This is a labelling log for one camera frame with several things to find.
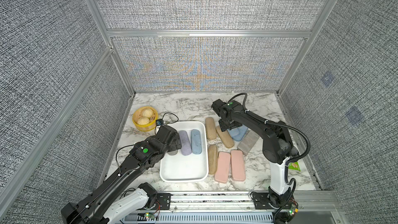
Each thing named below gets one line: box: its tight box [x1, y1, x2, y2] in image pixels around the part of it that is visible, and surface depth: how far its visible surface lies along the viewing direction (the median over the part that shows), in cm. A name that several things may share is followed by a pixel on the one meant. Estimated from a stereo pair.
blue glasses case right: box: [226, 124, 249, 142], surface depth 93 cm
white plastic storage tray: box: [159, 121, 209, 184], surface depth 88 cm
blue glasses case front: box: [190, 129, 203, 155], surface depth 93 cm
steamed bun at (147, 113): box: [141, 108, 154, 118], surface depth 102 cm
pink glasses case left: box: [214, 151, 232, 184], surface depth 82 cm
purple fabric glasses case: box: [178, 130, 193, 156], surface depth 91 cm
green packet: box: [288, 161, 302, 172], surface depth 85 cm
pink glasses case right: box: [230, 149, 246, 182], surface depth 85 cm
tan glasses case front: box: [207, 144, 219, 175], surface depth 84 cm
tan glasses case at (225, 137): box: [215, 125, 235, 149], surface depth 94 cm
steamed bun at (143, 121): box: [136, 116, 150, 126], surface depth 97 cm
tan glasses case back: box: [205, 116, 217, 140], surface depth 97 cm
